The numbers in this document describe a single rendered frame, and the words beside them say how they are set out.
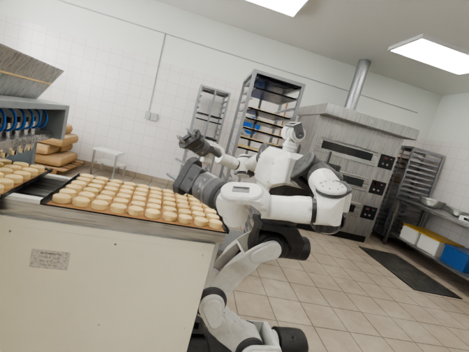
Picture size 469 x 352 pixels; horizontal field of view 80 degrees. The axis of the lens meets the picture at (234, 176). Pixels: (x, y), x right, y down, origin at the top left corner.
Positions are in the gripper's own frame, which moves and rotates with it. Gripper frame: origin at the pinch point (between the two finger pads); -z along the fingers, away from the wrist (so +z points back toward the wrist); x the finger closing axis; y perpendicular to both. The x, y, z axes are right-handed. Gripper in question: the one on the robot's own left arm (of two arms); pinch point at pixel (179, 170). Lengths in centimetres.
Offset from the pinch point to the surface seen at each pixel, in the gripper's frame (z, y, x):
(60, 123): -73, 1, -9
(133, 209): -9.7, -1.3, -18.9
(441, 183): 90, -532, 203
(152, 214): -4.7, -5.1, -17.6
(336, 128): -73, -349, 167
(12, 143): -47, 23, -19
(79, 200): -19.9, 10.5, -23.9
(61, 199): -22.8, 14.1, -25.8
